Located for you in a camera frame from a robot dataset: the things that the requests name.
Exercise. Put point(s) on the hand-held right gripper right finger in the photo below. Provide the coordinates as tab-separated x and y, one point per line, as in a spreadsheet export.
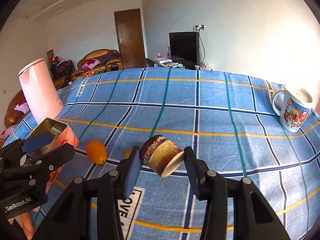
193	170

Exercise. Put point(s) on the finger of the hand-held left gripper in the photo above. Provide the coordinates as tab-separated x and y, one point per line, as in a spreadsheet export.
38	141
57	156

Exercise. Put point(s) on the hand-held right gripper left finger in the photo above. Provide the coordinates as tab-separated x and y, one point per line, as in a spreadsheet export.
133	172

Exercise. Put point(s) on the pink metal tin box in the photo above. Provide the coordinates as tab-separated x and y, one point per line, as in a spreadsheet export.
68	136

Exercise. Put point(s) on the person's left hand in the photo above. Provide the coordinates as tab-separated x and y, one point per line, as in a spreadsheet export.
28	226

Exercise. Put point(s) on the small orange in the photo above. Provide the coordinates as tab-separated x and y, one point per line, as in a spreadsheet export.
127	153
96	152

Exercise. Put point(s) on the floral cushion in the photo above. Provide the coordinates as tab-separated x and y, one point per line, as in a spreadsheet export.
22	106

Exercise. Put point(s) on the brown leather sofa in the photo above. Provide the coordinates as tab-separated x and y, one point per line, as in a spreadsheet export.
12	112

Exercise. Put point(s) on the pink electric kettle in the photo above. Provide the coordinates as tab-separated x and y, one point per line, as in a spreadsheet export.
41	92

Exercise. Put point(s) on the blue plaid tablecloth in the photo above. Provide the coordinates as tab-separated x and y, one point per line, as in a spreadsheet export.
200	105

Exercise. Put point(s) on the stack of dark chairs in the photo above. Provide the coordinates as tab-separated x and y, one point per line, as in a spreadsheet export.
62	68

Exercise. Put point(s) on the brown leather armchair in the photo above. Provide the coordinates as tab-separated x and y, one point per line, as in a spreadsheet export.
105	61

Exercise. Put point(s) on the white television stand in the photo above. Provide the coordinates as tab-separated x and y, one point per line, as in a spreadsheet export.
170	62

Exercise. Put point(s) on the white cartoon print mug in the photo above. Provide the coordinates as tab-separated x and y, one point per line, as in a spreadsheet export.
292	112

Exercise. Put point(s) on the black television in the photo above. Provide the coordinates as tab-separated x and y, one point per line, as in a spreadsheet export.
183	47

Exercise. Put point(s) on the dark brown door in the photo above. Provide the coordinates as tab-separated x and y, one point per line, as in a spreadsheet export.
130	37

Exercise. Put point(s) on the wall socket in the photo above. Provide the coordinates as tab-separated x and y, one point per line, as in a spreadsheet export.
200	26

